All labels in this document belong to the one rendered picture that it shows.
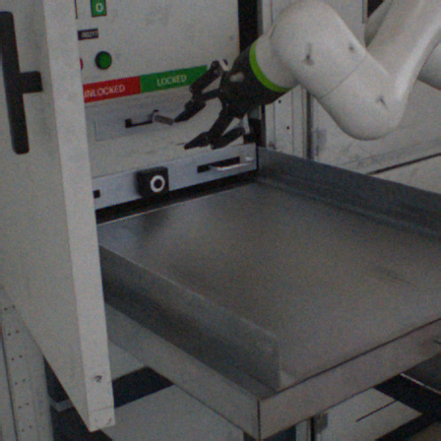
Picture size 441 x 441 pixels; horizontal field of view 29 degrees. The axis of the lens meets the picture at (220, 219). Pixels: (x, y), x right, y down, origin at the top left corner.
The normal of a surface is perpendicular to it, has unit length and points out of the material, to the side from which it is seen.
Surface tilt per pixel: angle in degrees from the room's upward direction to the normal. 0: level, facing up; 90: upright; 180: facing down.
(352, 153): 90
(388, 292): 0
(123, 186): 90
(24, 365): 90
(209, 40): 90
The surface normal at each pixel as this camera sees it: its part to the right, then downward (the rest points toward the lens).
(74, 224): 0.43, 0.27
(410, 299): -0.04, -0.94
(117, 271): -0.80, 0.23
